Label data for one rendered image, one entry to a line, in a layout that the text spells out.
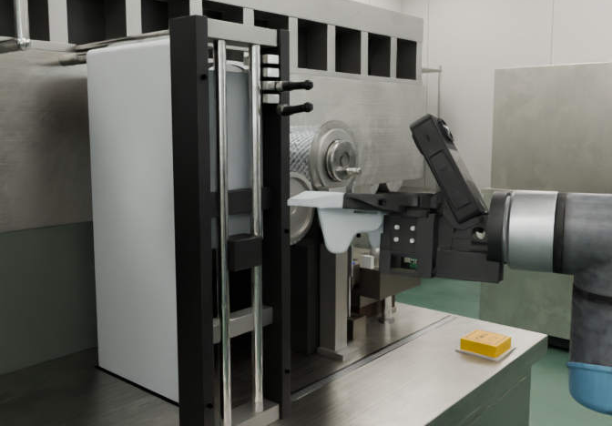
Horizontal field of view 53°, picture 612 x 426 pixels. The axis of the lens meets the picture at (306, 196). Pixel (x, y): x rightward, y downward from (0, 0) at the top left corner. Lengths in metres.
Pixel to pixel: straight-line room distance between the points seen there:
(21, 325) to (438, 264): 0.77
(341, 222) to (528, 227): 0.17
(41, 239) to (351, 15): 1.03
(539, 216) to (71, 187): 0.83
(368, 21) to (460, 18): 4.33
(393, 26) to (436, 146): 1.34
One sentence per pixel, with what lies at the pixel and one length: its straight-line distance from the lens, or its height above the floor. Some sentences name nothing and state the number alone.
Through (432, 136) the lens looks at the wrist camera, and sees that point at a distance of 0.61.
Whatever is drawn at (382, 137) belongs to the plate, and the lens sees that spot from 1.86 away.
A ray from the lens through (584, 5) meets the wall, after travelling 5.72.
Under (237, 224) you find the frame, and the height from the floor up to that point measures 1.18.
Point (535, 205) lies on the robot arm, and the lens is 0.59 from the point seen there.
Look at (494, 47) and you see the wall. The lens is 5.94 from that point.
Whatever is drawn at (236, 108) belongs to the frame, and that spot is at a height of 1.34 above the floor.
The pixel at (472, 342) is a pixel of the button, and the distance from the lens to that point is 1.19.
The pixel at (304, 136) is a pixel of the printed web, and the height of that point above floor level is 1.29.
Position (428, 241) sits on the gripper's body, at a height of 1.21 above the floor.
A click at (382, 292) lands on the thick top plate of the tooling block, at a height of 0.98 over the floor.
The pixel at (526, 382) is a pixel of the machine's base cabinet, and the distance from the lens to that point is 1.37.
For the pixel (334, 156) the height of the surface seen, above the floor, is 1.26.
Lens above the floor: 1.31
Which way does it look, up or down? 7 degrees down
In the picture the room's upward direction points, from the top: straight up
